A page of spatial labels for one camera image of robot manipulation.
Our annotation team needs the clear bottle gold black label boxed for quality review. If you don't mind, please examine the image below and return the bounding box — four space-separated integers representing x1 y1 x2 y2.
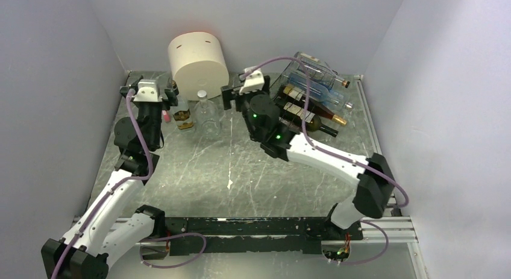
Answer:
171 80 194 130

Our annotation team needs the clear round glass bottle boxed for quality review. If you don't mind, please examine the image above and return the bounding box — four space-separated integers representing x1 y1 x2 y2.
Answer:
194 90 221 139

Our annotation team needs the clear square glass bottle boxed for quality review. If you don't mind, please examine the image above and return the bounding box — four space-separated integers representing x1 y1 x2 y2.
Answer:
294 51 351 90

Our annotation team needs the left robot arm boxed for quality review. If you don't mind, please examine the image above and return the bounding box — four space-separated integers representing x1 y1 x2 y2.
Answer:
41 77 179 278

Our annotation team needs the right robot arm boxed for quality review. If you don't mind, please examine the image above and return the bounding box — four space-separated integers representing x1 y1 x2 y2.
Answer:
221 71 395 239

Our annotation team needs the dark wine bottle gold cap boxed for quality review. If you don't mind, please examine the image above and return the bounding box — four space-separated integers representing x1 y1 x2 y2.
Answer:
277 84 348 126

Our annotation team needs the dark wine bottle black cap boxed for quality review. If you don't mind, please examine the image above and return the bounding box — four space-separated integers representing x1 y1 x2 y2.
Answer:
274 99 338 137

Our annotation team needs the blue glass bottle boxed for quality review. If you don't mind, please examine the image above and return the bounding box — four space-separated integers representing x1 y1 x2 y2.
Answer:
287 73 349 108

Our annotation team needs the pink eraser block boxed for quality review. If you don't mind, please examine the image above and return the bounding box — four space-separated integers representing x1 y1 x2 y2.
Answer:
162 110 172 123

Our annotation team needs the cream cylindrical container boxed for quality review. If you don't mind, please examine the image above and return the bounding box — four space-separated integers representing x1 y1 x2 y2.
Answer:
168 31 230 101

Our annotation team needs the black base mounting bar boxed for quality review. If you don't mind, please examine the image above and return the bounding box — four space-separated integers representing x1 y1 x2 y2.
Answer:
166 217 363 256

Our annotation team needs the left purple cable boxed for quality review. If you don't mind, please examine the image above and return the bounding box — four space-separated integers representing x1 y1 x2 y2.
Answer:
49 89 207 279

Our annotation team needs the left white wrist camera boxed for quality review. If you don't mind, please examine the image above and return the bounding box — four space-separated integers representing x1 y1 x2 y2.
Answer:
132 79 163 103

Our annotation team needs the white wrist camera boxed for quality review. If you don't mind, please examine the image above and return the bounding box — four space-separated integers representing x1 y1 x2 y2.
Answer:
238 67 265 95
132 79 163 103

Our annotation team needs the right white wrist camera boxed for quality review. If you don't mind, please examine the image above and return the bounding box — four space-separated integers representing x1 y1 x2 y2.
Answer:
238 67 265 95

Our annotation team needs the black wire wine rack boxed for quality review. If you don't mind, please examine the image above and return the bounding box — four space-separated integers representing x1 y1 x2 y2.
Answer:
270 82 323 132

